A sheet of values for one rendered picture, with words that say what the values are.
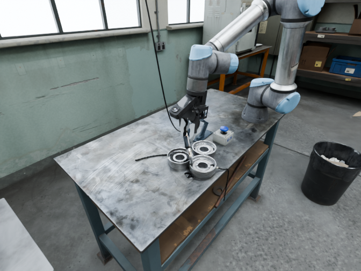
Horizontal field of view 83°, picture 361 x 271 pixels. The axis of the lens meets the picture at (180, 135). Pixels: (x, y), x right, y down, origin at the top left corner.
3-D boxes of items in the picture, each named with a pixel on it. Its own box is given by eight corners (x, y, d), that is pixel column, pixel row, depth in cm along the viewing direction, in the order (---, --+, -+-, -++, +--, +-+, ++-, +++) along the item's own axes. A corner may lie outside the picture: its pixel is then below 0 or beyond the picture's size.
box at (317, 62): (326, 73, 327) (336, 48, 307) (293, 68, 352) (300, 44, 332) (329, 68, 354) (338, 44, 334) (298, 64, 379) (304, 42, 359)
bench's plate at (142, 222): (141, 255, 56) (141, 251, 55) (55, 162, 90) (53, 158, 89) (288, 112, 132) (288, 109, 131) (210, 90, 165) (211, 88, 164)
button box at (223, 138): (225, 146, 96) (226, 137, 94) (212, 140, 100) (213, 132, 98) (233, 139, 101) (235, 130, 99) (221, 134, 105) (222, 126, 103)
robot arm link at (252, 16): (270, -23, 88) (185, 49, 87) (292, -26, 80) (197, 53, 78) (275, 4, 96) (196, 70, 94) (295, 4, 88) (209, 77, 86)
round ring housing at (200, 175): (189, 179, 78) (189, 171, 76) (189, 162, 87) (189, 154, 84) (217, 180, 77) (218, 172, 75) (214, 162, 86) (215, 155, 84)
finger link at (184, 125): (191, 136, 90) (196, 117, 85) (182, 140, 86) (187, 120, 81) (186, 133, 91) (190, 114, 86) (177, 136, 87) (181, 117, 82)
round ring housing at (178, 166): (163, 167, 84) (163, 159, 82) (173, 152, 92) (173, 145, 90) (187, 173, 81) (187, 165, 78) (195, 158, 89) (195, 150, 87)
